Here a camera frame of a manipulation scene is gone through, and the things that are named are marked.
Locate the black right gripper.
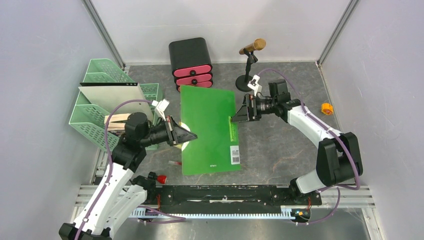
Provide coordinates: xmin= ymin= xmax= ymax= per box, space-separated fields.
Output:
xmin=230 ymin=93 xmax=277 ymax=123

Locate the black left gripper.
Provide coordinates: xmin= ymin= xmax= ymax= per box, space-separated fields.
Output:
xmin=139 ymin=115 xmax=197 ymax=147

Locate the green clip file folder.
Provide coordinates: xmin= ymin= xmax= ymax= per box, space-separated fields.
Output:
xmin=180 ymin=85 xmax=241 ymax=176

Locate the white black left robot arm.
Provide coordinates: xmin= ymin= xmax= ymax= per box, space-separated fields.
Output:
xmin=58 ymin=112 xmax=197 ymax=240

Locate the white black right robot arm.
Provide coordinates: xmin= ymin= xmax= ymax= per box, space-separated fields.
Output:
xmin=231 ymin=76 xmax=363 ymax=204

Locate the black microphone stand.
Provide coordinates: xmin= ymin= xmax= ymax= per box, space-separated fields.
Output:
xmin=235 ymin=48 xmax=258 ymax=92

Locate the red gel pen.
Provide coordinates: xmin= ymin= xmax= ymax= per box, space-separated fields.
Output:
xmin=168 ymin=160 xmax=182 ymax=166

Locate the red black stamp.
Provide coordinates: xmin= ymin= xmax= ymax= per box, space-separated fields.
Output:
xmin=148 ymin=171 xmax=168 ymax=185

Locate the gold microphone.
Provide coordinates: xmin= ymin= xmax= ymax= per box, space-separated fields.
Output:
xmin=239 ymin=38 xmax=267 ymax=55

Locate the black pink drawer organizer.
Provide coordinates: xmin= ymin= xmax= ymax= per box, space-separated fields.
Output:
xmin=168 ymin=37 xmax=214 ymax=92

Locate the orange tape measure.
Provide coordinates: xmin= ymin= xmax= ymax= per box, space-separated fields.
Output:
xmin=321 ymin=103 xmax=334 ymax=116

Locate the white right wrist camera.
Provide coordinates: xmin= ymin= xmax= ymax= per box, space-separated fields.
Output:
xmin=247 ymin=74 xmax=262 ymax=96

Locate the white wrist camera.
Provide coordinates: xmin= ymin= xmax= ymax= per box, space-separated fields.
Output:
xmin=151 ymin=99 xmax=170 ymax=121
xmin=247 ymin=74 xmax=262 ymax=96

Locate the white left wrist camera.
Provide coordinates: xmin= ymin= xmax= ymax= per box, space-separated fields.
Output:
xmin=151 ymin=99 xmax=170 ymax=121

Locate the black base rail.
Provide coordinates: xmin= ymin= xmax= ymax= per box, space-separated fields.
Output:
xmin=144 ymin=184 xmax=323 ymax=215

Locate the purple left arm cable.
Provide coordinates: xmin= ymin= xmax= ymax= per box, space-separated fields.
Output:
xmin=72 ymin=99 xmax=188 ymax=240

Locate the white cable duct strip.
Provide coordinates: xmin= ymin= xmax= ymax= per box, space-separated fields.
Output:
xmin=129 ymin=207 xmax=296 ymax=220

